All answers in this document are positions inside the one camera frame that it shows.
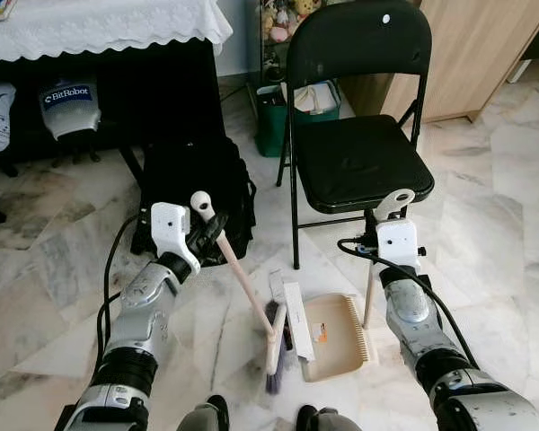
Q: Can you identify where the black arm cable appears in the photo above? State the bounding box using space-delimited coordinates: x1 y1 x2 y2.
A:
337 236 479 369
94 214 154 360

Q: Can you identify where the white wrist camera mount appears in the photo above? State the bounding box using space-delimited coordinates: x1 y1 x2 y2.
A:
376 218 420 268
150 202 203 270

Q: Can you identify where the black folding chair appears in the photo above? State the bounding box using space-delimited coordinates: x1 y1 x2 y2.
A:
277 0 434 270

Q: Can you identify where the green bin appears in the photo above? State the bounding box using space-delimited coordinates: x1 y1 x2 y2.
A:
254 81 342 158

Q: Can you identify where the grey black robot leg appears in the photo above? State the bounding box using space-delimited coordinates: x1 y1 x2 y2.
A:
295 404 365 431
175 393 231 431

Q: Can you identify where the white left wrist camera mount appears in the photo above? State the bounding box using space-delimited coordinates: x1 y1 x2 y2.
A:
150 202 203 270

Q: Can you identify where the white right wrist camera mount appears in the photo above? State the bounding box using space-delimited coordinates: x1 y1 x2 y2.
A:
376 218 420 268

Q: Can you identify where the beige broom with purple bristles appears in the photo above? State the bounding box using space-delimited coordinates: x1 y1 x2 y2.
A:
190 190 293 396

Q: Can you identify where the grey BitRobot printed bag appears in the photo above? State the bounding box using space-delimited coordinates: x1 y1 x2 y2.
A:
38 79 102 140

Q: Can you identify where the small white cardboard box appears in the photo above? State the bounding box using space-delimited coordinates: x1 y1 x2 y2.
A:
283 283 315 362

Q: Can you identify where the grey black left robot leg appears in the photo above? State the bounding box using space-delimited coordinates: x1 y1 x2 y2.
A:
175 393 231 431

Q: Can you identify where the glass display cabinet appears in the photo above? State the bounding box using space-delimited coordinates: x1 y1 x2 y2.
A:
256 0 342 86

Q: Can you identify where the light wooden cabinet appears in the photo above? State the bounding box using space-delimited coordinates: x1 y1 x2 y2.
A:
341 0 539 124

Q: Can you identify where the black fabric bag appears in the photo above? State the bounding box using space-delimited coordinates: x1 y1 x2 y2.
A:
130 135 257 268

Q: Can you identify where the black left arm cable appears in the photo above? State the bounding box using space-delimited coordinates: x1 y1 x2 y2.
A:
94 214 154 360

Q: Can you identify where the beige long-handled dustpan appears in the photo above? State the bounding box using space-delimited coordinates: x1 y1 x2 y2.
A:
301 189 416 383

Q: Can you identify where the white crumpled cloth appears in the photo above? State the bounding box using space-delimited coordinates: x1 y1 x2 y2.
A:
294 81 340 116

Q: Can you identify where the white lace tablecloth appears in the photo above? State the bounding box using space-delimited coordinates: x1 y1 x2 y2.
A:
0 0 234 68

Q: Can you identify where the grey black right robot leg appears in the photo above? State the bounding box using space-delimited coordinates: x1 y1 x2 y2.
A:
295 404 365 431

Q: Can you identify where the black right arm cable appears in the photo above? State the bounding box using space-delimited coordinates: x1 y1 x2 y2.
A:
337 236 479 369

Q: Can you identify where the black table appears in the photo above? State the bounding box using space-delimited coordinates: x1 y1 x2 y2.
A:
0 40 225 224

